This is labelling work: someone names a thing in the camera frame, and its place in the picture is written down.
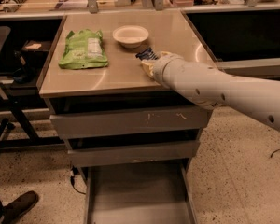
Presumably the dark blue rxbar wrapper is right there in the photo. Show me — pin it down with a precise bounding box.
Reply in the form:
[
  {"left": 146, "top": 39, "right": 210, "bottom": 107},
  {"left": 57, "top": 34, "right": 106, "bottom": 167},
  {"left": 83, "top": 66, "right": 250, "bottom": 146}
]
[{"left": 135, "top": 48, "right": 159, "bottom": 61}]

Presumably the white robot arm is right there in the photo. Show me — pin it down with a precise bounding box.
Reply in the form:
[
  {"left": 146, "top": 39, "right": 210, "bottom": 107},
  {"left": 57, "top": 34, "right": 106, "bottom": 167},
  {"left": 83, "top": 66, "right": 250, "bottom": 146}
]
[{"left": 137, "top": 52, "right": 280, "bottom": 132}]

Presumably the grey drawer cabinet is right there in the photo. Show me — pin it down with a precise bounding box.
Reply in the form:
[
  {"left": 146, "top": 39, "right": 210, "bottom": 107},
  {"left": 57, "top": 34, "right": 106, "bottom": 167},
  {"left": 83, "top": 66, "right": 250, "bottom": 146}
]
[{"left": 36, "top": 9, "right": 227, "bottom": 224}]

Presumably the grey middle drawer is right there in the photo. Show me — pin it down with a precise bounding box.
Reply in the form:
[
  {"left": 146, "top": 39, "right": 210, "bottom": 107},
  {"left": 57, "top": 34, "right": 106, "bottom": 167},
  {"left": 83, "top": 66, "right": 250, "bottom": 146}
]
[{"left": 68, "top": 140, "right": 200, "bottom": 167}]

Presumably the grey top drawer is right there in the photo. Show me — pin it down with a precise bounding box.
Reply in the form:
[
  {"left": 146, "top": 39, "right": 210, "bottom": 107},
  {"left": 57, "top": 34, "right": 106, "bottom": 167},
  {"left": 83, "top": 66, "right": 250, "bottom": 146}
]
[{"left": 50, "top": 105, "right": 212, "bottom": 139}]

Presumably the grey open bottom drawer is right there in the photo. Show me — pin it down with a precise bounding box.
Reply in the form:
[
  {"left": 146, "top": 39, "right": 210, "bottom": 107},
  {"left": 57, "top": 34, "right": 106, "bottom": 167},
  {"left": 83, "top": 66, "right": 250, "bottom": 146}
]
[{"left": 83, "top": 161, "right": 198, "bottom": 224}]

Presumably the white paper bowl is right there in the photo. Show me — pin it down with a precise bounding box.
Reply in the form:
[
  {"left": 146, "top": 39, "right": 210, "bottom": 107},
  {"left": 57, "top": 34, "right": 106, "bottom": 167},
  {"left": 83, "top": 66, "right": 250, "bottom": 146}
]
[{"left": 113, "top": 25, "right": 149, "bottom": 49}]

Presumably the green snack bag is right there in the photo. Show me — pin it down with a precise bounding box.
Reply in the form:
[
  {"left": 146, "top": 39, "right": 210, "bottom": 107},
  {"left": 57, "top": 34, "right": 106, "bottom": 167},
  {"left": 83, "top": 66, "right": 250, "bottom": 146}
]
[{"left": 59, "top": 29, "right": 108, "bottom": 70}]

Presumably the black box with label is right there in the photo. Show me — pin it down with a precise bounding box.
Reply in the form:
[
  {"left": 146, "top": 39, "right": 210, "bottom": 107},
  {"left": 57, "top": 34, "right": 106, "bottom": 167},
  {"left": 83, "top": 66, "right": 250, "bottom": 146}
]
[{"left": 20, "top": 39, "right": 52, "bottom": 67}]

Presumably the black shoe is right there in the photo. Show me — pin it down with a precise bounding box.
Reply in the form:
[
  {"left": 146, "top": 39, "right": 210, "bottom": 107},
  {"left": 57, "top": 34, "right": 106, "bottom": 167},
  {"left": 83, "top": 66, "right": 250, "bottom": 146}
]
[{"left": 1, "top": 191, "right": 38, "bottom": 224}]

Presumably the black cable under cabinet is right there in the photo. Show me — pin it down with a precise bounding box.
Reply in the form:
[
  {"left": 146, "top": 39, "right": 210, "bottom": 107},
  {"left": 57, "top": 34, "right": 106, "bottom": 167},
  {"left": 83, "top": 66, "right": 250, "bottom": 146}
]
[{"left": 69, "top": 166, "right": 87, "bottom": 196}]

